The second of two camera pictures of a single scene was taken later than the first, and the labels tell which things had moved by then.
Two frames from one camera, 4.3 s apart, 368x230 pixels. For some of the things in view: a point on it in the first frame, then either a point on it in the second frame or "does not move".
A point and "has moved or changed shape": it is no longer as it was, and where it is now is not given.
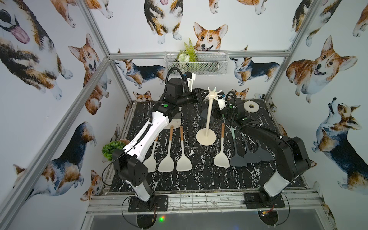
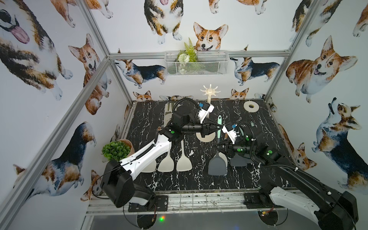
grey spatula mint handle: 204,113 has moved or changed shape
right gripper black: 216,111 -> 228,147
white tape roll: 253,109 does not move
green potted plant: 108,149 does not move
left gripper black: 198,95 -> 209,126
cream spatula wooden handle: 166,164 does not move
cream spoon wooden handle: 151,164 does not move
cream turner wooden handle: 183,163 does not move
